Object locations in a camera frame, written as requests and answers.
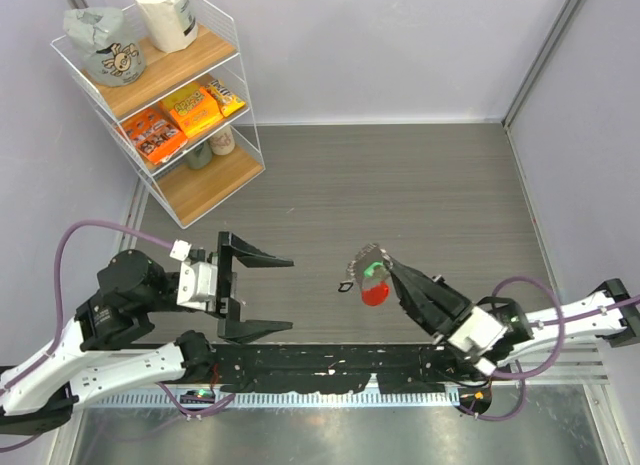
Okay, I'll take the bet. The black key fob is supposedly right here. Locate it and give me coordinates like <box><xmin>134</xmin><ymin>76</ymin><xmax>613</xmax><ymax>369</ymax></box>
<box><xmin>338</xmin><ymin>281</ymin><xmax>354</xmax><ymax>293</ymax></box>

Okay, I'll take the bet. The orange yellow snack box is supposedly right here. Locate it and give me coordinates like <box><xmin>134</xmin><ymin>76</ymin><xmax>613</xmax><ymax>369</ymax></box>
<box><xmin>159</xmin><ymin>82</ymin><xmax>224</xmax><ymax>139</ymax></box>

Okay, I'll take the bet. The beige cup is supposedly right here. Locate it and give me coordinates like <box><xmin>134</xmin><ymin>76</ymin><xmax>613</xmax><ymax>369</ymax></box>
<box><xmin>207</xmin><ymin>125</ymin><xmax>236</xmax><ymax>156</ymax></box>

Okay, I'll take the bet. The green tagged key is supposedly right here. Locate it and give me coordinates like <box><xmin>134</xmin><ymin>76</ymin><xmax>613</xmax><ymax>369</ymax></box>
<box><xmin>363</xmin><ymin>261</ymin><xmax>384</xmax><ymax>278</ymax></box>

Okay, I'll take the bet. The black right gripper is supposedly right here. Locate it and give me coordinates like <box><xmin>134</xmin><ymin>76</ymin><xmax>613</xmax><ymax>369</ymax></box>
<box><xmin>380</xmin><ymin>256</ymin><xmax>475</xmax><ymax>361</ymax></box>

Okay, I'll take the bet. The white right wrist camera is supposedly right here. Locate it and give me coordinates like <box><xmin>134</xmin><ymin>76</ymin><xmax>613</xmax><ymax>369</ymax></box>
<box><xmin>446</xmin><ymin>306</ymin><xmax>507</xmax><ymax>376</ymax></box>

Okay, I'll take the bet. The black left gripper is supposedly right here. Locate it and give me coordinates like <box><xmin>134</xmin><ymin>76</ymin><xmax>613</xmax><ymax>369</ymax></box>
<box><xmin>144</xmin><ymin>232</ymin><xmax>297</xmax><ymax>340</ymax></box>

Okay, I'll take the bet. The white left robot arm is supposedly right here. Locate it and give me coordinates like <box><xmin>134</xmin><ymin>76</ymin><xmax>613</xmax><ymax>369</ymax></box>
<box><xmin>1</xmin><ymin>232</ymin><xmax>294</xmax><ymax>436</ymax></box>

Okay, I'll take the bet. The green bottle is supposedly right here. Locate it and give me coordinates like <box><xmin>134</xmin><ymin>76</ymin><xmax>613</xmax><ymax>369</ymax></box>
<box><xmin>185</xmin><ymin>140</ymin><xmax>213</xmax><ymax>170</ymax></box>

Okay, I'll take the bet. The white paper bag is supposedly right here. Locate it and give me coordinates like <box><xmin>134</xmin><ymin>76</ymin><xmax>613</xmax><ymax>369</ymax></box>
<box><xmin>134</xmin><ymin>0</ymin><xmax>198</xmax><ymax>53</ymax></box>

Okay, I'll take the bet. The yellow candy bag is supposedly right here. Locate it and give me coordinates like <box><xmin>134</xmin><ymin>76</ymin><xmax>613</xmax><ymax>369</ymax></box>
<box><xmin>205</xmin><ymin>79</ymin><xmax>246</xmax><ymax>118</ymax></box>

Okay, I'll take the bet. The white wire shelf unit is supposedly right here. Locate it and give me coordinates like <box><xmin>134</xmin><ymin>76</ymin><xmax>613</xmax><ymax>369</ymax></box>
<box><xmin>51</xmin><ymin>0</ymin><xmax>266</xmax><ymax>229</ymax></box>

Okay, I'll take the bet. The red handled crescent blade keychain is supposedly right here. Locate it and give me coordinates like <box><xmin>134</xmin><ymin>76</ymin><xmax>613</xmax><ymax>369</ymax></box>
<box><xmin>346</xmin><ymin>243</ymin><xmax>392</xmax><ymax>307</ymax></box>

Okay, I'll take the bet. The white slotted cable duct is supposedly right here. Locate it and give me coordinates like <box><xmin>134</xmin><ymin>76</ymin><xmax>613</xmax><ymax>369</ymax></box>
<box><xmin>93</xmin><ymin>385</ymin><xmax>460</xmax><ymax>409</ymax></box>

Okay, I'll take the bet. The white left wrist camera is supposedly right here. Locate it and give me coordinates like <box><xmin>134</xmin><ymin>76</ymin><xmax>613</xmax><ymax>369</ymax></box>
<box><xmin>170</xmin><ymin>240</ymin><xmax>218</xmax><ymax>313</ymax></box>

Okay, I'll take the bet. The grey paper bag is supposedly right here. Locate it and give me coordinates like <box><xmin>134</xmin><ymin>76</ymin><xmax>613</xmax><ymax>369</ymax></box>
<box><xmin>63</xmin><ymin>7</ymin><xmax>146</xmax><ymax>87</ymax></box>

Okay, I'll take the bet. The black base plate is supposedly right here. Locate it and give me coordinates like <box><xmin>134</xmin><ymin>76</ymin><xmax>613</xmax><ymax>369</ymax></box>
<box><xmin>164</xmin><ymin>342</ymin><xmax>516</xmax><ymax>396</ymax></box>

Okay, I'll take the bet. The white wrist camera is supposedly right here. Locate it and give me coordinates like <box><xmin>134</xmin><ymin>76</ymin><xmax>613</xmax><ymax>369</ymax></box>
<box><xmin>170</xmin><ymin>240</ymin><xmax>218</xmax><ymax>313</ymax></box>
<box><xmin>446</xmin><ymin>306</ymin><xmax>507</xmax><ymax>376</ymax></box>

